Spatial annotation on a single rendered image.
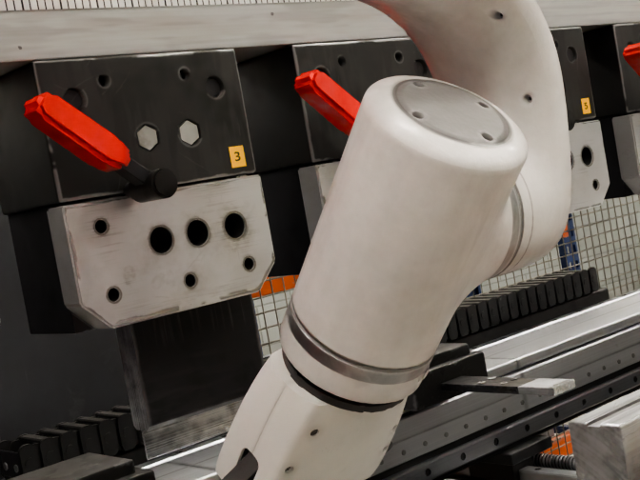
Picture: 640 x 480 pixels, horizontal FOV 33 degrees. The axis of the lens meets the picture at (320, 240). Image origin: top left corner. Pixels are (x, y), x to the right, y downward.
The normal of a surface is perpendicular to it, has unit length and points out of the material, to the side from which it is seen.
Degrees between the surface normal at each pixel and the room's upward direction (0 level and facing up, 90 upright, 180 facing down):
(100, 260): 90
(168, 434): 90
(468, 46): 134
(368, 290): 109
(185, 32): 90
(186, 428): 90
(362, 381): 121
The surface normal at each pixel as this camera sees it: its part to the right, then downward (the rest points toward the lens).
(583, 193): 0.64, -0.07
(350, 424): 0.58, 0.60
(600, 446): -0.74, 0.17
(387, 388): 0.33, 0.61
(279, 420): -0.55, 0.15
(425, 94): 0.27, -0.80
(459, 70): -0.64, 0.63
